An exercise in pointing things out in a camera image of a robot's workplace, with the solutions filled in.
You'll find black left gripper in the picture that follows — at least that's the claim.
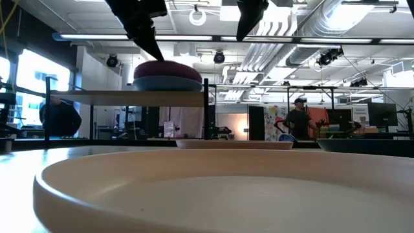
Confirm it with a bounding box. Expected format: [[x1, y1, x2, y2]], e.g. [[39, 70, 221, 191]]
[[105, 0, 168, 62]]

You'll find purple plate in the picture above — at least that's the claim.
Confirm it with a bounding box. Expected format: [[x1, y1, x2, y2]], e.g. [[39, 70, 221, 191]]
[[133, 60, 203, 84]]

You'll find blue plate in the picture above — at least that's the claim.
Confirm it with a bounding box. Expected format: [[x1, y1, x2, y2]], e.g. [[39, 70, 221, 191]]
[[133, 75, 203, 92]]

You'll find pink salmon plate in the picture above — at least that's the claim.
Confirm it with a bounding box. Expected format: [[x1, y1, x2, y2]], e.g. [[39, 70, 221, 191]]
[[175, 139, 294, 151]]

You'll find dark green plate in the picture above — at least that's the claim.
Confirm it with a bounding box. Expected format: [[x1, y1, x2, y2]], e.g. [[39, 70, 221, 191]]
[[316, 138, 414, 159]]

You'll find pale peach plate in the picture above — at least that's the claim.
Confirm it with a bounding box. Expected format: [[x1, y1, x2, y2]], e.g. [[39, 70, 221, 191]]
[[32, 148, 414, 233]]

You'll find wooden shelf board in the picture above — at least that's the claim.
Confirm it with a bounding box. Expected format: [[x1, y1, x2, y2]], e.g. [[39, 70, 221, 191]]
[[50, 90, 205, 107]]

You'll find long light strip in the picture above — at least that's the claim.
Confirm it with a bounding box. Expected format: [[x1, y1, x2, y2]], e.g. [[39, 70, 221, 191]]
[[51, 31, 414, 45]]

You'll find white cloth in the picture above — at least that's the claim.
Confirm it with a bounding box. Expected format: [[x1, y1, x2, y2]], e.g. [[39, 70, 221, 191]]
[[159, 106, 205, 139]]

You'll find small white paper sign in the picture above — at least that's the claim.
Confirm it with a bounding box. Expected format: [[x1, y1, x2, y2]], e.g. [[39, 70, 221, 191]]
[[163, 121, 175, 139]]

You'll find floral patterned panel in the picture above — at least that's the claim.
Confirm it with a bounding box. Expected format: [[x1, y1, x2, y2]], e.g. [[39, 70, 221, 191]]
[[264, 105, 289, 142]]

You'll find black upright panel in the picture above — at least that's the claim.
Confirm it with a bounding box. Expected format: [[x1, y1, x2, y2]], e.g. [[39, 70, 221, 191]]
[[248, 105, 266, 142]]

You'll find bright window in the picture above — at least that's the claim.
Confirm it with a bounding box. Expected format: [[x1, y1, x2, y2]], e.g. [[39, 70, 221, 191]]
[[0, 48, 71, 139]]

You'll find person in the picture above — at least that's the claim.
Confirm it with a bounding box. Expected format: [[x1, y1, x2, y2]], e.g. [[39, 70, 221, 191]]
[[283, 98, 321, 141], [38, 95, 82, 139]]

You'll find orange cloth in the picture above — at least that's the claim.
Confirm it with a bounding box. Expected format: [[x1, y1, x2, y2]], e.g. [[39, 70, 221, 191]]
[[307, 107, 330, 130]]

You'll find blue round object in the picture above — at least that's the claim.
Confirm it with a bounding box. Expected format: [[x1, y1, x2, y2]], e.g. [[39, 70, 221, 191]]
[[278, 132, 297, 143]]

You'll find black background monitor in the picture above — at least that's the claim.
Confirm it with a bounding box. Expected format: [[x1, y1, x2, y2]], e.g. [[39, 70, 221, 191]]
[[367, 102, 398, 128]]

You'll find white ring lamp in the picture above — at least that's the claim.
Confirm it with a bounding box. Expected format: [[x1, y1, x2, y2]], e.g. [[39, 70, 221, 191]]
[[188, 8, 208, 27]]

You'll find silver ventilation duct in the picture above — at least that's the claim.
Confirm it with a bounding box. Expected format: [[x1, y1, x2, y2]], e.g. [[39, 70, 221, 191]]
[[286, 0, 378, 67]]

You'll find black shelf frame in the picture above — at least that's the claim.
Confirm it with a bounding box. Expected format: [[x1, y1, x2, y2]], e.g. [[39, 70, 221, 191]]
[[44, 76, 210, 142]]

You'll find black aluminium rig frame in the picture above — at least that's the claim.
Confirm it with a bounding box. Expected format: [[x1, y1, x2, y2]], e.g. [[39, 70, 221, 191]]
[[292, 139, 320, 150]]

